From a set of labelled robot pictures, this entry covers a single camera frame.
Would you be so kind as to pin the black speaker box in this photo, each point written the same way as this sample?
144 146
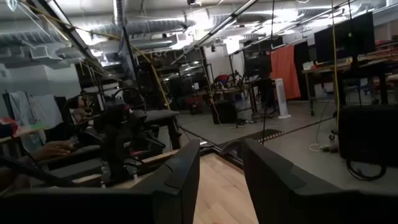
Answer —
224 112

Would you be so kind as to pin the grey hanging cloth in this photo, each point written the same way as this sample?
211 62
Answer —
46 109

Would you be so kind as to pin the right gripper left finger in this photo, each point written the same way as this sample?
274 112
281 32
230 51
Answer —
177 186

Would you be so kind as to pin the cluttered wooden workbench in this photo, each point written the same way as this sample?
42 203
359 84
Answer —
326 68

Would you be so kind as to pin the person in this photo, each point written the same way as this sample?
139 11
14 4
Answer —
81 107

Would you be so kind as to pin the black floor box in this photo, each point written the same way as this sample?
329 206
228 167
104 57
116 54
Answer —
367 133

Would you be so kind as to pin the orange-red hanging cloth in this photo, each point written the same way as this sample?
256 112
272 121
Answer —
284 71

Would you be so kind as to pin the person's hand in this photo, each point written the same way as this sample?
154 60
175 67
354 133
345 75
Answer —
53 149

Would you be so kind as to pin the large black monitor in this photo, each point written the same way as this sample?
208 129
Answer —
342 37

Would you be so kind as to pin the dark grey desk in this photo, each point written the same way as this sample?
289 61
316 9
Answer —
160 115

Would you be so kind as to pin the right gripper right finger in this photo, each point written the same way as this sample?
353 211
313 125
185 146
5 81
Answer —
273 193

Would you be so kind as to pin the black hazard-striped floor mat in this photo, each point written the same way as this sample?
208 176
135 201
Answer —
264 135

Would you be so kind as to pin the white tower fan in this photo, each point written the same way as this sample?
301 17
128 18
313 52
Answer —
281 96

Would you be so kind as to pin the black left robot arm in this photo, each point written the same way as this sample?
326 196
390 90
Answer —
124 140

